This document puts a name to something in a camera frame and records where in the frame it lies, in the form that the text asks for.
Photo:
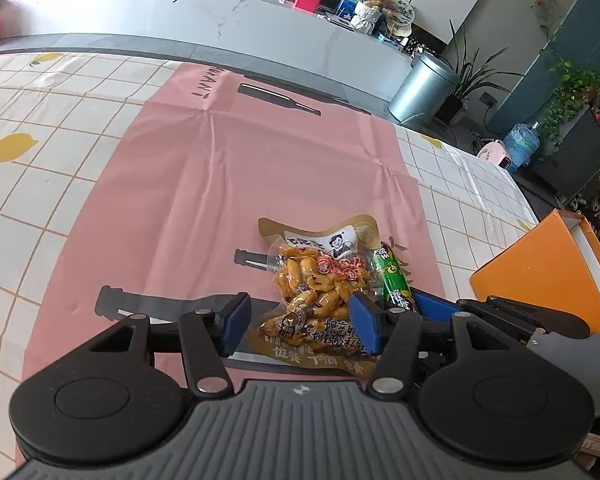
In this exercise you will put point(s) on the white textured pot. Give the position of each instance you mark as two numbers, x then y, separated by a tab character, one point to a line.
365	17

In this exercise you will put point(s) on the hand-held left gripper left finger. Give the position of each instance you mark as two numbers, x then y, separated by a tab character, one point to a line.
235	322

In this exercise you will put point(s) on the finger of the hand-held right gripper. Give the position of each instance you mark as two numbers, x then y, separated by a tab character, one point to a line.
432	305
435	357

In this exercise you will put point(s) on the clear packet of orange beans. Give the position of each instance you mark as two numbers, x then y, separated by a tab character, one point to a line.
315	285

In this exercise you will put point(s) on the brown cardboard box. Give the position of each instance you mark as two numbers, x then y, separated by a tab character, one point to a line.
594	452

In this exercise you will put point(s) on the blue water bottle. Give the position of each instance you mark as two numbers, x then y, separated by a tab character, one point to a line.
521	145

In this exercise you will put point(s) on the orange storage box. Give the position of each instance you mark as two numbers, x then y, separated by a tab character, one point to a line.
540	280

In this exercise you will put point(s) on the small pink appliance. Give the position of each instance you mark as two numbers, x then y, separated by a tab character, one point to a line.
495	155

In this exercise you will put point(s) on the potted long-leaf plant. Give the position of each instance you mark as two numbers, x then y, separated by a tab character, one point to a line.
467	77

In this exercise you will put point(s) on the green trailing vine plant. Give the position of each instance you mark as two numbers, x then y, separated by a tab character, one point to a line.
570	95

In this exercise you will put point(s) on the wall power outlet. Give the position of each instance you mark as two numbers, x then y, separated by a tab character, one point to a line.
488	99

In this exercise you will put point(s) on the pink table mat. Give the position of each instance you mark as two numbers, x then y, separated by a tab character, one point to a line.
220	175

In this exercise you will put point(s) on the round paper fan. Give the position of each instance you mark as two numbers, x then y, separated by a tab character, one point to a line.
399	15

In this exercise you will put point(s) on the silver metal bin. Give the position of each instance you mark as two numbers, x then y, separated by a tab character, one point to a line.
420	87

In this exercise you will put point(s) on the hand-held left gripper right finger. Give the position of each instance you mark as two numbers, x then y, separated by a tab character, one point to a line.
367	322

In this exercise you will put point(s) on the dark grey cabinet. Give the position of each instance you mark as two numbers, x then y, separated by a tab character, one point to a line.
580	160

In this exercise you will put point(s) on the green sausage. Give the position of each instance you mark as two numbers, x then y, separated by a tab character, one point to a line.
395	280

